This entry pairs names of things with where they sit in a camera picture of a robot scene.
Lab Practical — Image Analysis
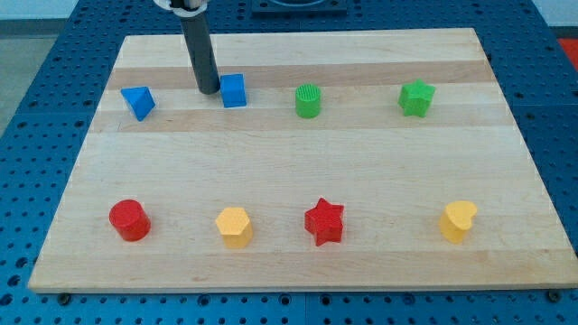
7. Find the green star block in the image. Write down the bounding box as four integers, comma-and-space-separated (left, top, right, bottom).
397, 79, 436, 117

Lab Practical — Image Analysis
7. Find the red star block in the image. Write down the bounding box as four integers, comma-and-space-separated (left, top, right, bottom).
304, 198, 344, 246

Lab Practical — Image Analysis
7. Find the blue cube block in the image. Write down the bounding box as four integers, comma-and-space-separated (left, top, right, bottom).
220, 73, 247, 108

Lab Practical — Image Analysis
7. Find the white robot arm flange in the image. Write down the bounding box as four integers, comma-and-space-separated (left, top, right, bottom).
154, 0, 209, 18

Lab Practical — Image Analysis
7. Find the green cylinder block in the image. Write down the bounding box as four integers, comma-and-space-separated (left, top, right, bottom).
295, 83, 322, 118

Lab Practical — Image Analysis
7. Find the yellow hexagon block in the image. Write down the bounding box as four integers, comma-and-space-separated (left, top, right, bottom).
215, 207, 253, 249

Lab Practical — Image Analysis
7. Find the red cylinder block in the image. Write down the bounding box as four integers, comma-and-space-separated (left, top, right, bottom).
108, 200, 151, 242

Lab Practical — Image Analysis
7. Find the blue triangular prism block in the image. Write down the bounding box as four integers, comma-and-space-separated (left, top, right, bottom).
120, 87, 155, 122

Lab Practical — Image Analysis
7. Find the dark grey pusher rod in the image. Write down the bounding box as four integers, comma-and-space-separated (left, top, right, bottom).
181, 12, 220, 95

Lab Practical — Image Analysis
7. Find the yellow heart block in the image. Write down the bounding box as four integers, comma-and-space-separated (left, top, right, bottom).
438, 200, 478, 244

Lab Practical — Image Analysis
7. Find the wooden board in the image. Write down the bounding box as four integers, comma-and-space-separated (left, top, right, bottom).
28, 28, 577, 293

